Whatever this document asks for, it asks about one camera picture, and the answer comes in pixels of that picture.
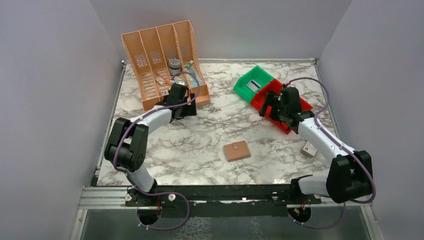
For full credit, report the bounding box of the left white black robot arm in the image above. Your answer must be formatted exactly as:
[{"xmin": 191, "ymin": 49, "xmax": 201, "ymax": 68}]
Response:
[{"xmin": 104, "ymin": 83, "xmax": 200, "ymax": 196}]

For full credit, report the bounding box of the orange plastic file organizer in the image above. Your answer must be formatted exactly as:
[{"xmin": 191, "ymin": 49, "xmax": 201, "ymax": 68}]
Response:
[{"xmin": 121, "ymin": 20, "xmax": 211, "ymax": 111}]

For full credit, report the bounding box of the small red white box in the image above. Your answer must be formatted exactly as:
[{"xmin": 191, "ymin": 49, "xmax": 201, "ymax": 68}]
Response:
[{"xmin": 300, "ymin": 141, "xmax": 317, "ymax": 158}]

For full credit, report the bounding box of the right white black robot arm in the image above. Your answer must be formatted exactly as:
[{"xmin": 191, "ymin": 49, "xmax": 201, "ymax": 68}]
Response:
[{"xmin": 259, "ymin": 86, "xmax": 376, "ymax": 203}]

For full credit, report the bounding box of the small round tin can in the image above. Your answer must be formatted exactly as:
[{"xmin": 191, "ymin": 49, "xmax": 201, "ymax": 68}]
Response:
[{"xmin": 168, "ymin": 58, "xmax": 182, "ymax": 77}]

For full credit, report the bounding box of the green white glue tube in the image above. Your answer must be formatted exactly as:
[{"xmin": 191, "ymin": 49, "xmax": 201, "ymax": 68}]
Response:
[{"xmin": 184, "ymin": 60, "xmax": 194, "ymax": 71}]

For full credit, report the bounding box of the red white small packet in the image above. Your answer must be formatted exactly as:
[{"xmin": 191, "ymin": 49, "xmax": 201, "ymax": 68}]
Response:
[{"xmin": 155, "ymin": 76, "xmax": 169, "ymax": 85}]

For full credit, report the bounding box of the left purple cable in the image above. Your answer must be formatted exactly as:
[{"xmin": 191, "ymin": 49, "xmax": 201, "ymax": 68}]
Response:
[{"xmin": 112, "ymin": 71, "xmax": 202, "ymax": 231}]

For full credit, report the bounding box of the purple cable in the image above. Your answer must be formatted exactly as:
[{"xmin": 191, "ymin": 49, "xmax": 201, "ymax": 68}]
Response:
[
  {"xmin": 112, "ymin": 71, "xmax": 202, "ymax": 231},
  {"xmin": 284, "ymin": 77, "xmax": 377, "ymax": 230}
]

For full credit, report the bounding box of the blue packaged item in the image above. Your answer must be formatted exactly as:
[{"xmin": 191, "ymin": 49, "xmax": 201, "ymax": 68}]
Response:
[{"xmin": 187, "ymin": 69, "xmax": 205, "ymax": 88}]

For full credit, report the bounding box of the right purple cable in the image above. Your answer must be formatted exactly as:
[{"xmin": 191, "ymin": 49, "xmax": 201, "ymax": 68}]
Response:
[{"xmin": 284, "ymin": 77, "xmax": 377, "ymax": 230}]

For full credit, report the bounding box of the red plastic double bin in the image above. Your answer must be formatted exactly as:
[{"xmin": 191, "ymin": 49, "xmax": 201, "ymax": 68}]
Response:
[{"xmin": 250, "ymin": 79, "xmax": 314, "ymax": 135}]

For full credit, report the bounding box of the grey card in green bin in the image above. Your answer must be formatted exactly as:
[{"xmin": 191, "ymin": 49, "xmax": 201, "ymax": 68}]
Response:
[{"xmin": 246, "ymin": 79, "xmax": 261, "ymax": 93}]

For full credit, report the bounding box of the black metal base rail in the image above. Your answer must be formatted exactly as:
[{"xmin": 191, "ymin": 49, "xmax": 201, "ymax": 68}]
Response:
[{"xmin": 125, "ymin": 184, "xmax": 322, "ymax": 207}]

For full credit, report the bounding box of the green plastic bin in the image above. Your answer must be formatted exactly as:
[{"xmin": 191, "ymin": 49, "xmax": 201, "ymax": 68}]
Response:
[{"xmin": 233, "ymin": 65, "xmax": 274, "ymax": 103}]

